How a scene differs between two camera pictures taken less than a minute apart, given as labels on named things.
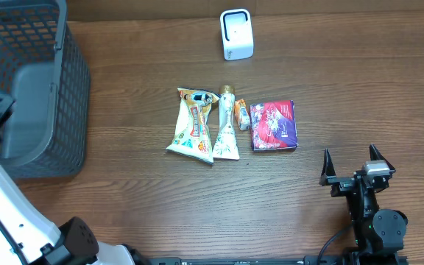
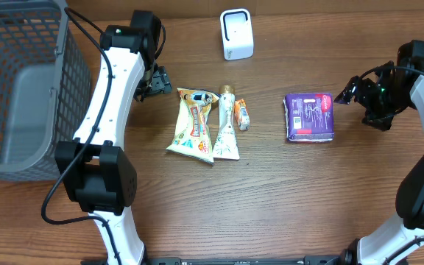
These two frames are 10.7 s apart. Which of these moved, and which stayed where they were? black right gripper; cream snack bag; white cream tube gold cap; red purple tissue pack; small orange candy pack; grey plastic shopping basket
Moved: red purple tissue pack; black right gripper
Stayed: white cream tube gold cap; small orange candy pack; cream snack bag; grey plastic shopping basket
